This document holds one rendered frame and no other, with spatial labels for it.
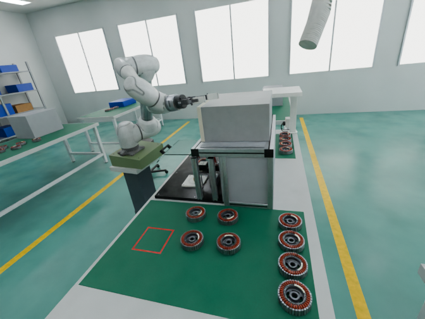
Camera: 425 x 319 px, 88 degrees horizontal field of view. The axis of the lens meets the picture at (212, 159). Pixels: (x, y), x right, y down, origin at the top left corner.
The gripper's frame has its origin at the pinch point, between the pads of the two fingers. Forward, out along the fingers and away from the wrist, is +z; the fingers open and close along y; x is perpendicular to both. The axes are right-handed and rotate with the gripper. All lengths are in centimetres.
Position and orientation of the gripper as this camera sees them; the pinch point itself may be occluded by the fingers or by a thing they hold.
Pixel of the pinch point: (210, 97)
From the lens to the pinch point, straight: 114.0
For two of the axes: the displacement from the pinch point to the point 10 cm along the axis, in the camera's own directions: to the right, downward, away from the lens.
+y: -4.8, 3.5, -8.0
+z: 8.6, 0.2, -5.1
